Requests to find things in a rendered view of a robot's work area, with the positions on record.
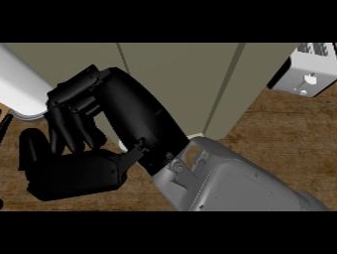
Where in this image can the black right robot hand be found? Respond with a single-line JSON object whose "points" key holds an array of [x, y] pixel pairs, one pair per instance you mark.
{"points": [[137, 115]]}

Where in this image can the white cylindrical appliance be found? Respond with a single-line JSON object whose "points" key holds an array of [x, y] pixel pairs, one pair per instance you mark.
{"points": [[5, 79]]}

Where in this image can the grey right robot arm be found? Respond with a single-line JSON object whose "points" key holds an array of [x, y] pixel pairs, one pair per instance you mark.
{"points": [[235, 185]]}

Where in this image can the white boxy appliance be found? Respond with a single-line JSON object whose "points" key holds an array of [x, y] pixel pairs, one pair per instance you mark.
{"points": [[308, 74]]}

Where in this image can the olive green cabinet door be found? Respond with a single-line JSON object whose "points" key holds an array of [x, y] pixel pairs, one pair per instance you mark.
{"points": [[191, 82]]}

